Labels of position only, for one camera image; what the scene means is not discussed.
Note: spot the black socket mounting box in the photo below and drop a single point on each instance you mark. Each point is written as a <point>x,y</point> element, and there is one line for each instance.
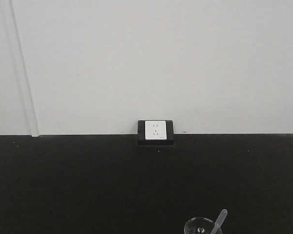
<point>141,141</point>

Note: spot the clear glass beaker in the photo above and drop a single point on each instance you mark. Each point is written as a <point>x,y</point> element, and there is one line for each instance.
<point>202,225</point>

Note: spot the white wall power socket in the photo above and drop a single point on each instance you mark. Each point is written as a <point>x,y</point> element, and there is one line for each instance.
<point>155,130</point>

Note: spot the clear plastic pipette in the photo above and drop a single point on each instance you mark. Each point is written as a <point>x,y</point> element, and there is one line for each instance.
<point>219,221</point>

